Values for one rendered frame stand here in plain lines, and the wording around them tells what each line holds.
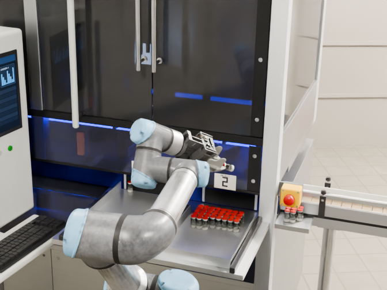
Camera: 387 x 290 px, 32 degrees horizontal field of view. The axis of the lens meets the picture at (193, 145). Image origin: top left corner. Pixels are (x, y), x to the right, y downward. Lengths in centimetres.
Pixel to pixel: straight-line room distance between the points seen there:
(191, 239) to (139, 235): 89
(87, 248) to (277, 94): 107
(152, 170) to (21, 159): 94
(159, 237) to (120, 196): 120
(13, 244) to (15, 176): 30
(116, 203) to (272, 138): 68
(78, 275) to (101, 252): 145
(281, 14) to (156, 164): 74
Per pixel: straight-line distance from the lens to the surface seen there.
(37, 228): 262
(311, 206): 260
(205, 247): 235
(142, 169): 188
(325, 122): 586
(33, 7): 266
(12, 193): 271
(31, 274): 312
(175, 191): 170
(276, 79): 235
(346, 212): 259
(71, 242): 156
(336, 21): 565
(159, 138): 191
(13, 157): 267
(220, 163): 208
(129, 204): 265
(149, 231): 152
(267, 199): 251
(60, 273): 303
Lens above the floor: 203
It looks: 21 degrees down
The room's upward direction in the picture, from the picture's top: 1 degrees clockwise
